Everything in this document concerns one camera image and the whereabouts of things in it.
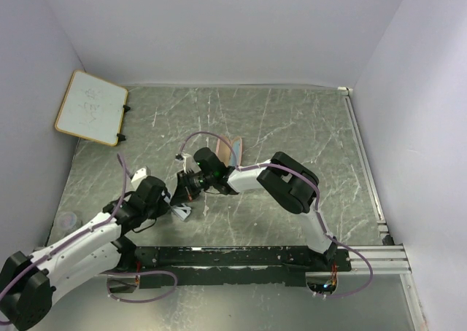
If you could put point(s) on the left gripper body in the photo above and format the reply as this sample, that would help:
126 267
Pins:
156 209

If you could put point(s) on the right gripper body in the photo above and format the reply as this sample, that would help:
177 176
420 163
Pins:
192 184

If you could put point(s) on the white sunglasses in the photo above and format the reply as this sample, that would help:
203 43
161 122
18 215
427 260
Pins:
182 211

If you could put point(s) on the pink glasses case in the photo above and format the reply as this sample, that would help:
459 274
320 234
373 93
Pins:
224 151

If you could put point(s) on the light blue cleaning cloth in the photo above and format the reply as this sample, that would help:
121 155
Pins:
237 145

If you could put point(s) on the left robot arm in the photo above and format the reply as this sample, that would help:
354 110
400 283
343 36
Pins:
32 283

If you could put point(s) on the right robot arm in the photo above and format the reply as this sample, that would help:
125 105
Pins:
290 184

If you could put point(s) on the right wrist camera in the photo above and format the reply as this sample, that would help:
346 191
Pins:
188 163

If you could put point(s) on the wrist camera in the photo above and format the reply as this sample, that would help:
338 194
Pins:
140 175
188 163

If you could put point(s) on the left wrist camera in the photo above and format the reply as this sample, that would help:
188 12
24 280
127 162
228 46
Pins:
140 175

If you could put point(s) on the small whiteboard with orange frame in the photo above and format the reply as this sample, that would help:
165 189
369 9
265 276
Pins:
93 109

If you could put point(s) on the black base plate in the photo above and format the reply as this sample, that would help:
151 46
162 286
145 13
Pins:
212 266

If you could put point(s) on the aluminium rail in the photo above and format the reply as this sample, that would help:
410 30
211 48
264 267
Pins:
363 259

